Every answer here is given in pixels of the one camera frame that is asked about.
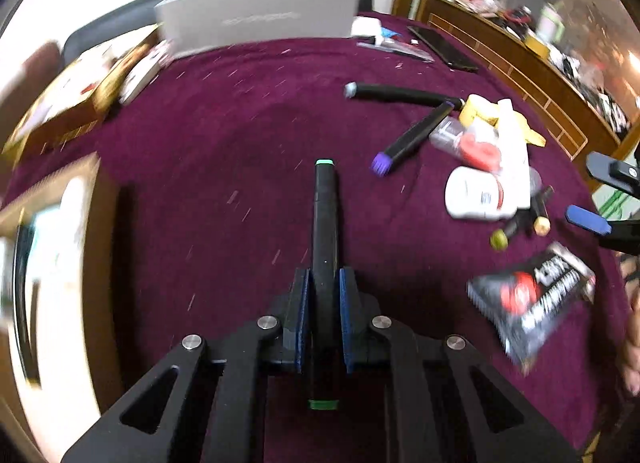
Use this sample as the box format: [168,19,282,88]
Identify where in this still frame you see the black marker green caps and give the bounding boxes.
[309,158,342,411]

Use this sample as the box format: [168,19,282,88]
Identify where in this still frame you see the person's right hand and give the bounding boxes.
[618,254,640,397]

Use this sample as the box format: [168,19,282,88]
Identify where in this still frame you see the black marker orange cap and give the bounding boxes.
[530,186,554,237]

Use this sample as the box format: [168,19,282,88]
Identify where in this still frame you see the black marker lime cap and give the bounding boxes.
[489,208,534,252]

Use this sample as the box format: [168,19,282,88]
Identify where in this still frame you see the white spray bottle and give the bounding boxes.
[496,99,530,208]

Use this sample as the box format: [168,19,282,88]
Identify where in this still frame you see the black crab print packet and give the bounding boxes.
[466,242,596,373]

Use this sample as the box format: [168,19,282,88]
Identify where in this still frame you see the white pill bottle red label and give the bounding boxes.
[444,166,518,221]

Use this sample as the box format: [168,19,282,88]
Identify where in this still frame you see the black marker purple caps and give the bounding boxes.
[371,101,454,177]

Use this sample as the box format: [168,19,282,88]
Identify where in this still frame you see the red item in clear bag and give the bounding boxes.
[428,116,502,174]

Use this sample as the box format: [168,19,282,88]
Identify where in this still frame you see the wooden cabinet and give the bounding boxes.
[392,0,639,176]

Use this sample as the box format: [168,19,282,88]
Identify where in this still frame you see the black marker grey caps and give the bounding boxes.
[344,82,464,111]

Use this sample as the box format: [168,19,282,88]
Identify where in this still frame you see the black smartphone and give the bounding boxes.
[408,26,478,73]

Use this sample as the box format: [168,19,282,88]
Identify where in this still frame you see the brown cardboard tray box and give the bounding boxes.
[1,154,122,462]

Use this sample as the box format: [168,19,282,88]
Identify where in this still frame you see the clear pen packet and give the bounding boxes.
[357,37,434,63]

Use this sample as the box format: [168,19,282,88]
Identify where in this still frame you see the white small box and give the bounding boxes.
[350,15,383,40]

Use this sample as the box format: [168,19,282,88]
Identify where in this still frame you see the grey rectangular box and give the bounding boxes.
[154,0,360,58]

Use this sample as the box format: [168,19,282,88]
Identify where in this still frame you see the gold snack gift box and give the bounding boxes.
[2,24,160,166]

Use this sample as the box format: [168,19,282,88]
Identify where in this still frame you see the maroon chair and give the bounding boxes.
[0,41,62,140]

